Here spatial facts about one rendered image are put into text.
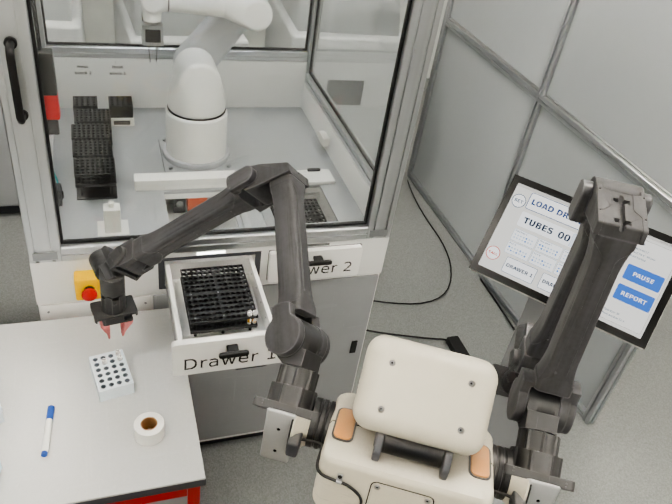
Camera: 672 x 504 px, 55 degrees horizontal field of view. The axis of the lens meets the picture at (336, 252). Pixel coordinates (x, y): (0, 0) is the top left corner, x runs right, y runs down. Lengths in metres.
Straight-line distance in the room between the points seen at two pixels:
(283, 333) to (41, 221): 0.83
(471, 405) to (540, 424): 0.19
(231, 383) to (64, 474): 0.82
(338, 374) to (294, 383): 1.26
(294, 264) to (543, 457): 0.55
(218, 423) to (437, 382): 1.51
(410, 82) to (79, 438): 1.20
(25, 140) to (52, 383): 0.60
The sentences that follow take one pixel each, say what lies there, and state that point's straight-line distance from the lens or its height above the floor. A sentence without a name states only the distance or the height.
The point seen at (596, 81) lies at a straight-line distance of 2.87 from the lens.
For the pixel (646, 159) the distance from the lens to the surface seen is 2.66.
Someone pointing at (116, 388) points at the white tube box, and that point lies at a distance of 1.72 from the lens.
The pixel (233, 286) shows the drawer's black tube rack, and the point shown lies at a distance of 1.83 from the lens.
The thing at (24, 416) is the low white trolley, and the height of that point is 0.76.
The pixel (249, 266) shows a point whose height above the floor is 0.88.
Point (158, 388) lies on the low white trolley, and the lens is 1.76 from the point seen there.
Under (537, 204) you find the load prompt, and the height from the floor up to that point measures 1.15.
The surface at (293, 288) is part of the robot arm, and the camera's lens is 1.22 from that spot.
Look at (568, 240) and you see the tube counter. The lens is 1.96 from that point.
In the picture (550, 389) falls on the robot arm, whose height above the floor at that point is 1.30.
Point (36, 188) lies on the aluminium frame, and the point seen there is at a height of 1.17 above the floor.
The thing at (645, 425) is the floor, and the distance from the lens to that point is 3.21.
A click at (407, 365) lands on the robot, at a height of 1.37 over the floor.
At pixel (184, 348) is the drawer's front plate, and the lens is 1.64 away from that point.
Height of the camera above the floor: 2.09
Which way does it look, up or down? 37 degrees down
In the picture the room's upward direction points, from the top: 10 degrees clockwise
